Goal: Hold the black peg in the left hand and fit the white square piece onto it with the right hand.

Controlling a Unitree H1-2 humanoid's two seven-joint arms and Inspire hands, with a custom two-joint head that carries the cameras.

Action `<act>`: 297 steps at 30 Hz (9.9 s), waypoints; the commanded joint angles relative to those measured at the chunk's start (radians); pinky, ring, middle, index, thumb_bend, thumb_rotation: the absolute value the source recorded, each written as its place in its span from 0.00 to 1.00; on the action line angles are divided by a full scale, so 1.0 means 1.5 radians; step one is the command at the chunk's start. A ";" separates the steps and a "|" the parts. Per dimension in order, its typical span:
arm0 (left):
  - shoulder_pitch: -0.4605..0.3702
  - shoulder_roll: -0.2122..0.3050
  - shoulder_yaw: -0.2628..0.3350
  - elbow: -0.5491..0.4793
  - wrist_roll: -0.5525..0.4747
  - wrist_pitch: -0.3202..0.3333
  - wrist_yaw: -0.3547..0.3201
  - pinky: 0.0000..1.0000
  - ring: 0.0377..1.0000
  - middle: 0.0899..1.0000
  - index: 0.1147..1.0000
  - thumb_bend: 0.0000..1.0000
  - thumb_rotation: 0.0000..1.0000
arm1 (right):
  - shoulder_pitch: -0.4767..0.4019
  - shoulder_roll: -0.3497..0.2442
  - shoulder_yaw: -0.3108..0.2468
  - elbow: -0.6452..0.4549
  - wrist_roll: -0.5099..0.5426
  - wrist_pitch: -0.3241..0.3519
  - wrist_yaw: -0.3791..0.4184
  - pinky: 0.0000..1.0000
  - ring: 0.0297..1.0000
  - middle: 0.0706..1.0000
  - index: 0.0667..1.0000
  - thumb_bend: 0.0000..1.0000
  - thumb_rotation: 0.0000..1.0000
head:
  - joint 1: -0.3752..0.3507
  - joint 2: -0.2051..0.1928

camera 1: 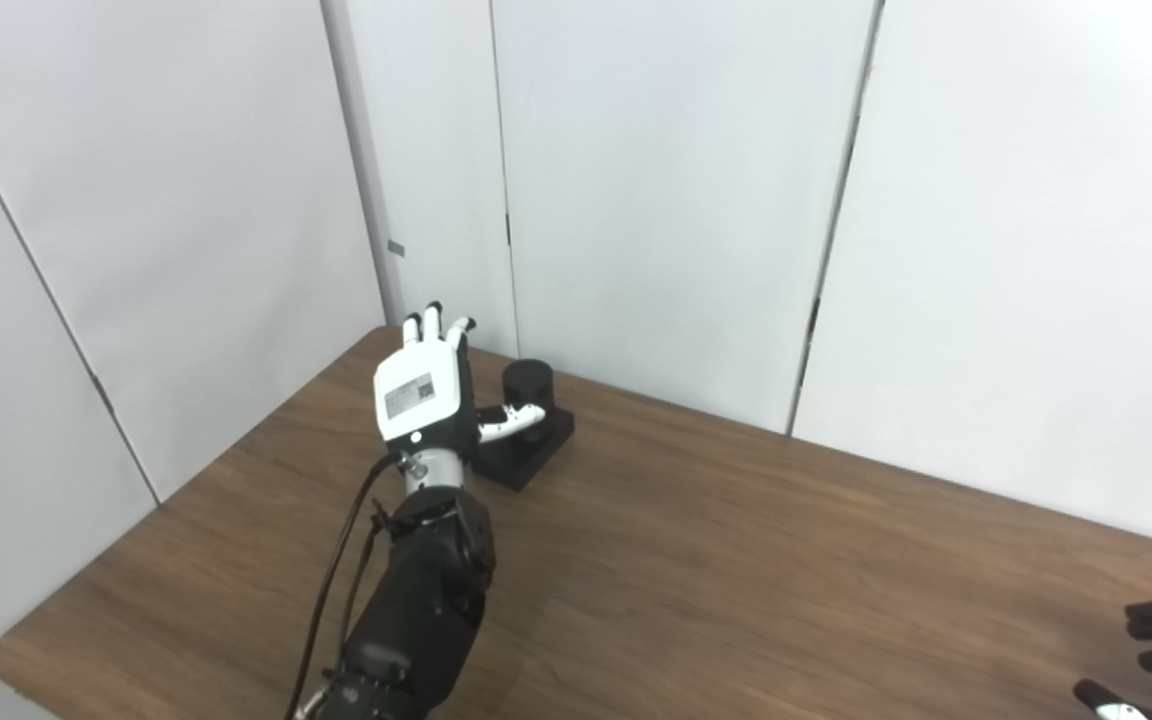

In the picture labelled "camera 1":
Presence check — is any white and black left hand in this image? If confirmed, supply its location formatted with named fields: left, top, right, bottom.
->
left=373, top=301, right=547, bottom=449

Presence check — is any black peg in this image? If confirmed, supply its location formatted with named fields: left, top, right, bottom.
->
left=471, top=359, right=576, bottom=491

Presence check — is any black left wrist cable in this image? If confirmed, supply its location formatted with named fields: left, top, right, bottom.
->
left=284, top=452, right=407, bottom=720

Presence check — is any grey wall post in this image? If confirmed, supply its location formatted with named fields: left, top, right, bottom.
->
left=321, top=0, right=407, bottom=326

